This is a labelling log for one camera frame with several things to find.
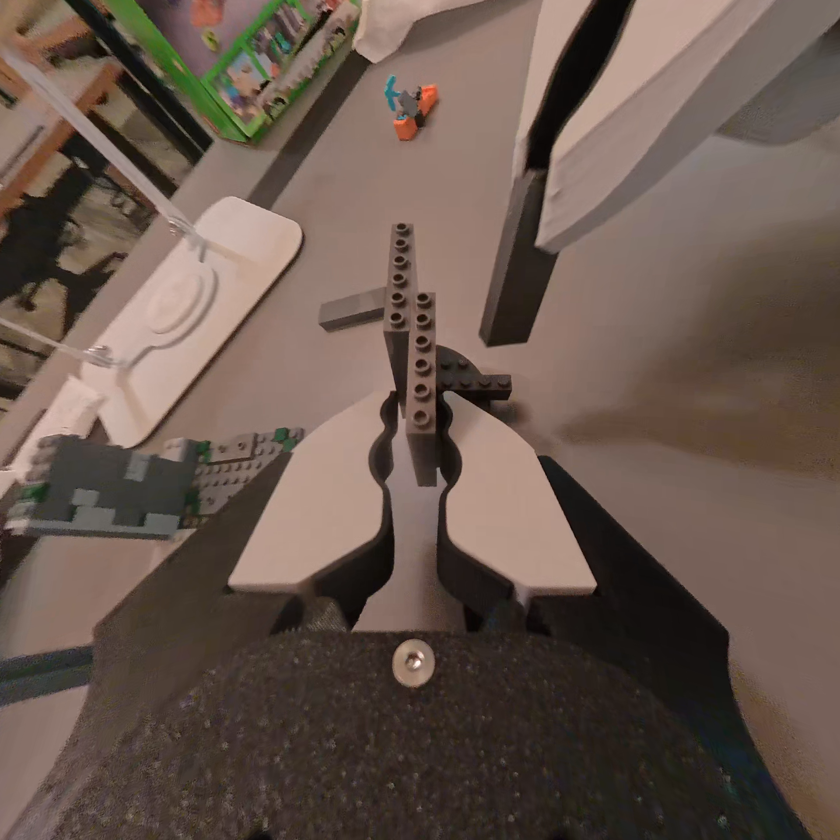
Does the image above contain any black office chair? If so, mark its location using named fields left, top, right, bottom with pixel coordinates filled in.
left=0, top=157, right=132, bottom=316

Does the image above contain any long grey toy brick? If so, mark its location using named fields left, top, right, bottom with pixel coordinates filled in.
left=318, top=287, right=388, bottom=333
left=478, top=168, right=560, bottom=349

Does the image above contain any white crumpled paper bag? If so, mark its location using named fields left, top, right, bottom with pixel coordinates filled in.
left=352, top=0, right=490, bottom=64

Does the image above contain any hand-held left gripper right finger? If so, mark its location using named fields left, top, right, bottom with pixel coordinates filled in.
left=436, top=394, right=598, bottom=601

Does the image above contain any orange and teal brick figure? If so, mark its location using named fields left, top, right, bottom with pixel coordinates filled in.
left=383, top=75, right=440, bottom=143

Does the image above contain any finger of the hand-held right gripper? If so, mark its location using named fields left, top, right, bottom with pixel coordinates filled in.
left=514, top=0, right=635, bottom=174
left=533, top=0, right=840, bottom=255

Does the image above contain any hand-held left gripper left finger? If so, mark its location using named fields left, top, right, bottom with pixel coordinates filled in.
left=226, top=391, right=403, bottom=593

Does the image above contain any grey and green brick build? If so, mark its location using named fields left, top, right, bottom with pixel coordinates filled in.
left=0, top=427, right=307, bottom=541

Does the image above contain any green toy brick set box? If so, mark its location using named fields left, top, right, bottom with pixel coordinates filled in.
left=104, top=0, right=363, bottom=144

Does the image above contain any white folded paper sheet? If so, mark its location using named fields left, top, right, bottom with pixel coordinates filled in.
left=13, top=377, right=107, bottom=473

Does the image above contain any grey toy brick wall assembly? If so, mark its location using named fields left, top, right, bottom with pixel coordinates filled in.
left=382, top=222, right=514, bottom=488

